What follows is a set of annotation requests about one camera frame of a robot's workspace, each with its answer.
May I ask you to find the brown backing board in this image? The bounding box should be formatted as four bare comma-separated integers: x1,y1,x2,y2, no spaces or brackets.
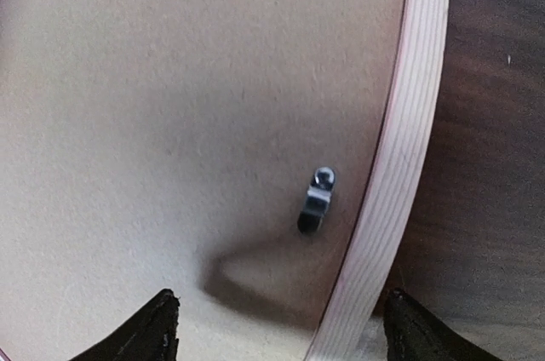
0,0,412,361

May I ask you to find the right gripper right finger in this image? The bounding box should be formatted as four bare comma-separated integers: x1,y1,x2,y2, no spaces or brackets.
383,289,500,361

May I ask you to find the pink wooden picture frame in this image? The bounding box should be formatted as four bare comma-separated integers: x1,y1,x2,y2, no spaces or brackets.
0,0,451,361

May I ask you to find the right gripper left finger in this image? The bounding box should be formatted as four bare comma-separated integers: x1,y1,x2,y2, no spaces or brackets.
74,289,180,361

